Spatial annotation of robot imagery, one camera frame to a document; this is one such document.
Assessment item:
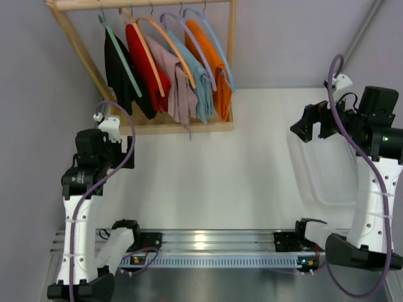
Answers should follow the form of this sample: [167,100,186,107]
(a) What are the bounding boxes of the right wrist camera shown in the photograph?
[331,74,353,102]

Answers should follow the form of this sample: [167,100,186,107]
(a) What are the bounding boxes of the white plastic basket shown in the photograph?
[298,135,358,206]

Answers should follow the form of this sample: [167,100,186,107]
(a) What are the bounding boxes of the light blue trousers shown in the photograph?
[167,31,213,124]

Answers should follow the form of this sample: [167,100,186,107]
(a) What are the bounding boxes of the purple hanger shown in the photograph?
[159,12,217,91]

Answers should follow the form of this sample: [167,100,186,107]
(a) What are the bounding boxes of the red trousers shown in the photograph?
[125,24,171,120]

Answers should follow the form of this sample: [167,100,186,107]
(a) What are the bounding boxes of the pink drawstring trousers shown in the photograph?
[145,35,198,140]

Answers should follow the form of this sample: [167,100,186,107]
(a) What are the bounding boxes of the orange trousers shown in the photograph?
[185,20,232,122]

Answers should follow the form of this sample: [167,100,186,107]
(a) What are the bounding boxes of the peach hanger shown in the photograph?
[118,8,165,97]

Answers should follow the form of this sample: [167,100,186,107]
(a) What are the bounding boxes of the wooden clothes rack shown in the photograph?
[45,1,237,135]

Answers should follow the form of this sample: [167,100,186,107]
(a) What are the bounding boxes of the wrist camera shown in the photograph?
[331,74,353,102]
[93,113,122,143]

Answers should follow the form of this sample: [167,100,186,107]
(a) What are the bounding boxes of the light blue hanger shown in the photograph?
[181,1,237,92]

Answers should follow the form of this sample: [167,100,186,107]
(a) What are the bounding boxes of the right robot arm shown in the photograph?
[301,86,402,271]

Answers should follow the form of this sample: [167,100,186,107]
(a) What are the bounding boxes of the slotted cable duct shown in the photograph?
[120,255,317,269]

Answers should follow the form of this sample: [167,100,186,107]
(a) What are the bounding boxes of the orange hanger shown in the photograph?
[134,16,196,88]

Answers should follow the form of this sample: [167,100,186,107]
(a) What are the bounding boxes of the green hanger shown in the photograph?
[97,0,142,98]

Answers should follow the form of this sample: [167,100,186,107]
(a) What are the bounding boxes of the black trousers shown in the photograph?
[104,31,157,120]

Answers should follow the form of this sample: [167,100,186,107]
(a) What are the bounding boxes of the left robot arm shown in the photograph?
[47,128,140,301]

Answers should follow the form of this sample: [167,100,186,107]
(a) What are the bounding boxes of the aluminium mounting rail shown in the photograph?
[50,228,360,253]

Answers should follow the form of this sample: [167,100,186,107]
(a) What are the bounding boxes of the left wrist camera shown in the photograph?
[93,113,122,143]

